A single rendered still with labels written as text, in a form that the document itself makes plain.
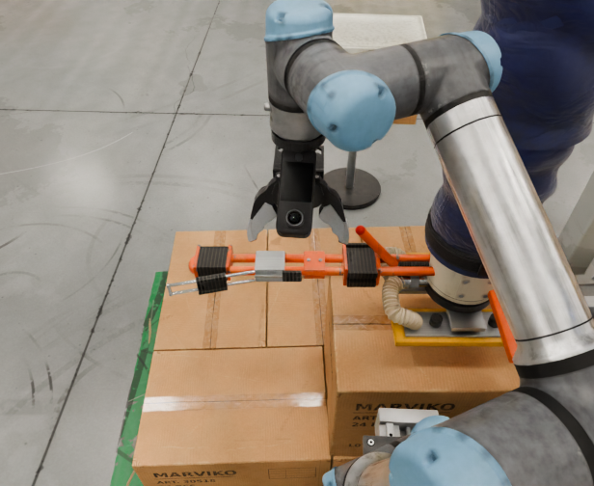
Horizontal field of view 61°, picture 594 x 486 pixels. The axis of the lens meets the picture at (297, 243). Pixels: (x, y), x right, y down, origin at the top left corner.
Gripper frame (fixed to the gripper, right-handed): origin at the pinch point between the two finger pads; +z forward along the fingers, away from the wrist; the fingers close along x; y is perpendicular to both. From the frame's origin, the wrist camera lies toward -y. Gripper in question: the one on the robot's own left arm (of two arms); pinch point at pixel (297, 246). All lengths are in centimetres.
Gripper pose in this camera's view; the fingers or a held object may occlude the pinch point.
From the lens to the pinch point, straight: 78.3
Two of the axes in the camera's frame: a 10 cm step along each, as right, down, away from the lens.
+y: 0.4, -7.2, 7.0
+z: 0.0, 7.0, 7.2
